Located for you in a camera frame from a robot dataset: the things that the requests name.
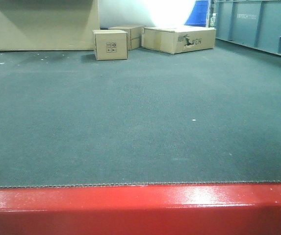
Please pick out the small cardboard box with symbols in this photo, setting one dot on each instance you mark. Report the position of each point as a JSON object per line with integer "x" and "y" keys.
{"x": 110, "y": 45}

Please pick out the flat torn cardboard box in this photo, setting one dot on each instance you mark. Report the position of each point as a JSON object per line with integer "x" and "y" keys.
{"x": 178, "y": 40}

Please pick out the middle rear cardboard box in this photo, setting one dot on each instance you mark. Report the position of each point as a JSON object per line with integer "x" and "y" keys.
{"x": 134, "y": 33}

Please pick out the dark grey carpet mat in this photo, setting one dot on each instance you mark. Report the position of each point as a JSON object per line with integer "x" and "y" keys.
{"x": 209, "y": 116}

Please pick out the blue plastic panel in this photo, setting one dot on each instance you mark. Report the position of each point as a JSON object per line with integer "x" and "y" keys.
{"x": 199, "y": 13}

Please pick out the red glossy front ledge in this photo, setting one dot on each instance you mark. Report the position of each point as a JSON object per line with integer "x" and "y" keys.
{"x": 202, "y": 209}

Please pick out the large tall cardboard box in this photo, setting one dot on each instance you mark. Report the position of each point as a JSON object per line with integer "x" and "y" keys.
{"x": 48, "y": 24}

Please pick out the large grey-blue crate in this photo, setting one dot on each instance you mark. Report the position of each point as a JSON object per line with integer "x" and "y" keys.
{"x": 250, "y": 23}

